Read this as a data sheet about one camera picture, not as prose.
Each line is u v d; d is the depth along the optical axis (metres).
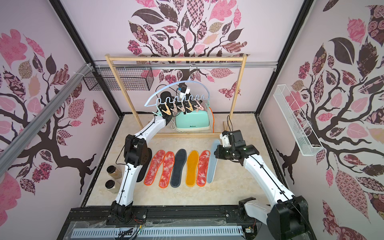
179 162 0.92
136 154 0.62
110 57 0.61
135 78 0.83
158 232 0.70
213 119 0.93
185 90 0.76
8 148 0.50
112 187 0.75
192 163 0.92
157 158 0.95
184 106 0.75
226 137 0.74
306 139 0.65
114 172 0.81
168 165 0.92
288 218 0.38
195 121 1.03
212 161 0.81
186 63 0.94
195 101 0.79
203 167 0.90
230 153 0.60
